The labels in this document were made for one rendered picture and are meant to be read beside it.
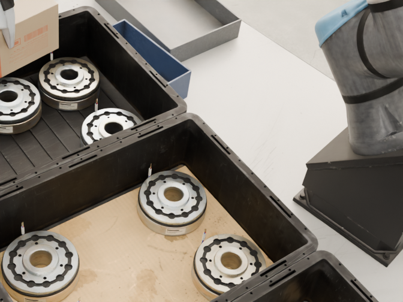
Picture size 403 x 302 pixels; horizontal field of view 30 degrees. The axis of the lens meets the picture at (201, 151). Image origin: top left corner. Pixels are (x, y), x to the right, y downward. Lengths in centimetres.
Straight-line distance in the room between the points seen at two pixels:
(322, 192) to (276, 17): 172
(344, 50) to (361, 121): 12
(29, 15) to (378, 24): 48
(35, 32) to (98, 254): 32
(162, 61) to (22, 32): 57
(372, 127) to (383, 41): 16
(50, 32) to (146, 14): 69
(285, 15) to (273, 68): 139
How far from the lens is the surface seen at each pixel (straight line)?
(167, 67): 152
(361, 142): 122
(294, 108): 155
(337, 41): 117
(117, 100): 130
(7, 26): 96
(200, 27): 169
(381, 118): 120
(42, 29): 102
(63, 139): 124
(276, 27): 293
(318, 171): 130
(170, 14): 171
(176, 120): 114
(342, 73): 119
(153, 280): 107
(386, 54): 111
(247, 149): 144
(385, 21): 108
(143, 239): 111
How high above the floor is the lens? 173
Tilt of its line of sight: 46 degrees down
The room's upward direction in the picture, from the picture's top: 11 degrees clockwise
